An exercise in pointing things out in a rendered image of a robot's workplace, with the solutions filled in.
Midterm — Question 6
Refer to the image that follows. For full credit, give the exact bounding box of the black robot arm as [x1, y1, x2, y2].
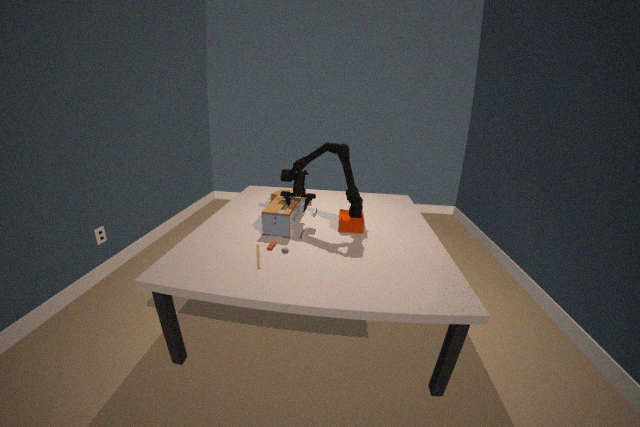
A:
[280, 142, 363, 219]

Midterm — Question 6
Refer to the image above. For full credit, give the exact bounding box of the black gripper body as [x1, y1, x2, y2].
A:
[280, 182, 316, 199]

